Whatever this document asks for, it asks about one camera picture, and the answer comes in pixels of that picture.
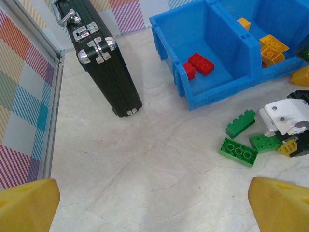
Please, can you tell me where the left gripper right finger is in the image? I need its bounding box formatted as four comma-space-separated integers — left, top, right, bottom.
248, 176, 309, 232

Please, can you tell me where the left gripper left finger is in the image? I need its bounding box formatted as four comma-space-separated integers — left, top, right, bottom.
0, 178, 60, 232

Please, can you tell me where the yellow lego piece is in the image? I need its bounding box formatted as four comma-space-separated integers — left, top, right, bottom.
290, 67, 309, 86

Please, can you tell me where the green lego brick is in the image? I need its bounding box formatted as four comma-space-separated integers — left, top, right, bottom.
249, 134, 283, 153
219, 137, 258, 168
225, 109, 256, 139

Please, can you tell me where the small orange lego brick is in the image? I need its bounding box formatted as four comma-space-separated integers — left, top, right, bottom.
260, 46, 286, 66
236, 18, 251, 31

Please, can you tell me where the red lego brick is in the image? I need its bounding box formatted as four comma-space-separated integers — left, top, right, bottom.
187, 53, 215, 77
183, 62, 197, 81

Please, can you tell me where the blue three-compartment plastic bin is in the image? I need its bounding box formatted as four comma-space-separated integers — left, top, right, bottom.
149, 0, 309, 112

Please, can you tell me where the black briefcase with metal latches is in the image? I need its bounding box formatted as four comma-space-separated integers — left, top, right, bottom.
52, 0, 143, 118

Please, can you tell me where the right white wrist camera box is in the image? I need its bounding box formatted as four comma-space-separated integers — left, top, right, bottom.
255, 98, 309, 137

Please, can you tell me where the aluminium floor rail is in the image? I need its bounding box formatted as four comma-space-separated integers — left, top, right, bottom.
40, 54, 66, 181

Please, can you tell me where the aluminium frame post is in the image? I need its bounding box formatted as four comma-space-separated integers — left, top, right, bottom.
7, 0, 66, 61

